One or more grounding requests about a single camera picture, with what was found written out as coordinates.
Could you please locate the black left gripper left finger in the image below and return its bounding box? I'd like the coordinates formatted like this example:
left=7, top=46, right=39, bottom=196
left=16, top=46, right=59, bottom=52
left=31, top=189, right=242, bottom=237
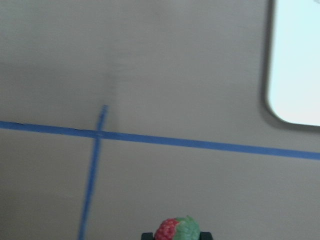
left=141, top=232, right=154, bottom=240

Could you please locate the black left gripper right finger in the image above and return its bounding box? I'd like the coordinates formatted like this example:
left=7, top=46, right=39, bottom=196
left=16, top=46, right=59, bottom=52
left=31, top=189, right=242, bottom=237
left=199, top=231, right=213, bottom=240

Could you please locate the red green strawberry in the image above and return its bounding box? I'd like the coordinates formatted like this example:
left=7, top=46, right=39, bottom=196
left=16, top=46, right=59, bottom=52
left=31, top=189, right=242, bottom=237
left=154, top=215, right=201, bottom=240

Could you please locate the cream bear tray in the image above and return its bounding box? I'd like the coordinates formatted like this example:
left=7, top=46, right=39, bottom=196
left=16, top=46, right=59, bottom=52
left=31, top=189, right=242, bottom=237
left=265, top=0, right=320, bottom=127

